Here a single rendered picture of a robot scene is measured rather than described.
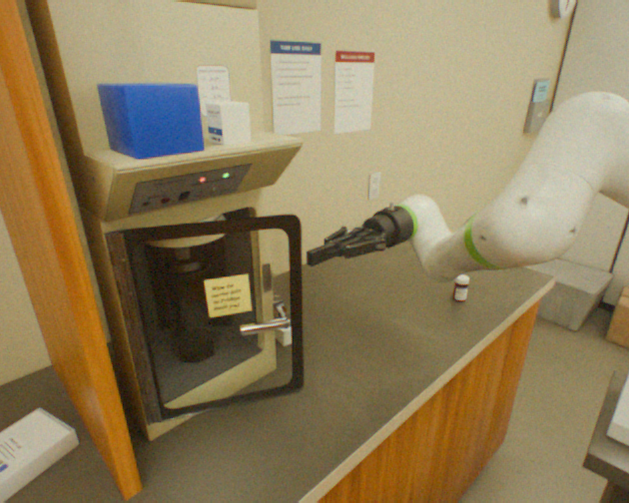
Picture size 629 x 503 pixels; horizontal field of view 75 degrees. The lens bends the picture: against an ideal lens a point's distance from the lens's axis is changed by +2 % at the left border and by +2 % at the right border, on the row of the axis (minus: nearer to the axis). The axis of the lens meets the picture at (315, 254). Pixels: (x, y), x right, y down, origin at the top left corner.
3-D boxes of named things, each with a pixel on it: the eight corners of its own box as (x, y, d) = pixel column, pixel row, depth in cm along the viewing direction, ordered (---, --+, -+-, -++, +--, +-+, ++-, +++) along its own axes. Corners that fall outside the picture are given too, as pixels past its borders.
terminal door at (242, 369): (152, 421, 80) (111, 230, 64) (303, 388, 88) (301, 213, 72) (152, 424, 79) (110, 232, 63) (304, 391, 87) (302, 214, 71)
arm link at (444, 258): (505, 196, 74) (451, 224, 73) (539, 251, 73) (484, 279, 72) (443, 235, 110) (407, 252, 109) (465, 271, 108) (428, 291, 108)
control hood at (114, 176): (97, 219, 62) (81, 152, 58) (268, 183, 83) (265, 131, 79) (126, 240, 55) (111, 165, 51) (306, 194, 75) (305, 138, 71)
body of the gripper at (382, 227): (369, 211, 98) (343, 220, 92) (398, 219, 92) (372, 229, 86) (368, 240, 101) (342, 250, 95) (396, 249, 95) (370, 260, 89)
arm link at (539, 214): (620, 196, 55) (538, 150, 56) (573, 275, 54) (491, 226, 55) (544, 226, 73) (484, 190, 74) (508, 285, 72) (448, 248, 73)
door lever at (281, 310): (237, 323, 76) (236, 311, 75) (287, 314, 79) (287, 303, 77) (241, 340, 71) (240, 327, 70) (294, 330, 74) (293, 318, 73)
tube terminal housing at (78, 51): (105, 379, 98) (1, 4, 67) (223, 325, 119) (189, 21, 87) (149, 442, 82) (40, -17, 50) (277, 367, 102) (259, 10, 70)
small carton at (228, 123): (209, 141, 68) (205, 102, 65) (236, 138, 71) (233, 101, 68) (224, 145, 64) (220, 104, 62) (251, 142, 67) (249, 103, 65)
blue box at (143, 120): (109, 150, 60) (95, 83, 56) (174, 143, 66) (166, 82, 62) (137, 160, 53) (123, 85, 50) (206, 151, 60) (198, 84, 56)
